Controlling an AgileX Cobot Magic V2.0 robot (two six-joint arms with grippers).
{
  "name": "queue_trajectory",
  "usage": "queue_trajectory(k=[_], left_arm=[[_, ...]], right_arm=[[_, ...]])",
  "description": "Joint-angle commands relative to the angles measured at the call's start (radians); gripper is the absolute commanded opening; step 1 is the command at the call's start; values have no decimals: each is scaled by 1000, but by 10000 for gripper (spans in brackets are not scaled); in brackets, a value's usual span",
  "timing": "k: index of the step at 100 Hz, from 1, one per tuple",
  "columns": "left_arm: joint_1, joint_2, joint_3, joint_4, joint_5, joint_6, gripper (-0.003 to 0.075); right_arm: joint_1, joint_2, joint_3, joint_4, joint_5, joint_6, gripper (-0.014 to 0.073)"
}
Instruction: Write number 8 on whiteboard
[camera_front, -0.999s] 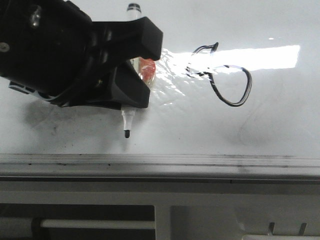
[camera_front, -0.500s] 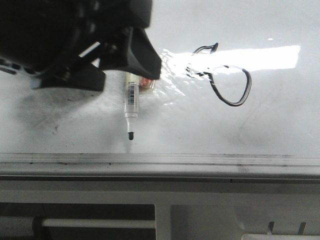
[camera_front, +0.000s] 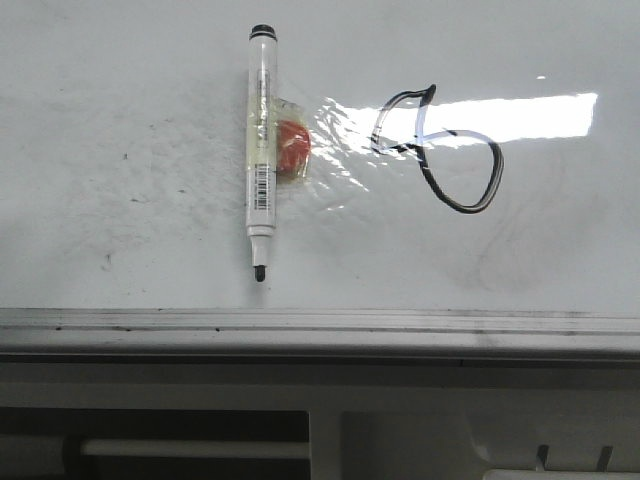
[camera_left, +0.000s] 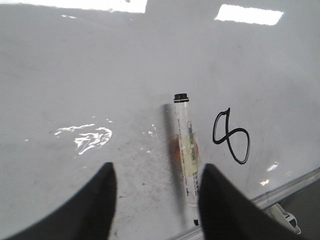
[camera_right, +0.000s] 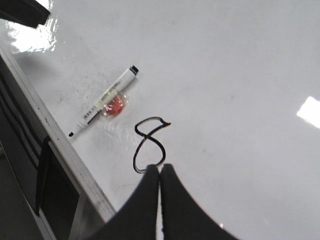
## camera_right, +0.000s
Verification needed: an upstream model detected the black camera mount corner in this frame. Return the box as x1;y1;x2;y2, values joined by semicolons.
0;0;51;29

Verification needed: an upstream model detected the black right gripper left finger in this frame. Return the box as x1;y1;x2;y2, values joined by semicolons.
88;165;159;240

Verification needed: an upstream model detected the white table frame below whiteboard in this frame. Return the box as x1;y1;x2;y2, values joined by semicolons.
0;61;104;240

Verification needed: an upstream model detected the white whiteboard marker pen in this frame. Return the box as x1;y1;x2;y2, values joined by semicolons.
68;65;139;138

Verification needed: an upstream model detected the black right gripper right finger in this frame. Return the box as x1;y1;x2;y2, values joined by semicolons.
160;163;236;240

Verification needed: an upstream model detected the white whiteboard with aluminium frame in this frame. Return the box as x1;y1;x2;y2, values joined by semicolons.
0;0;320;240

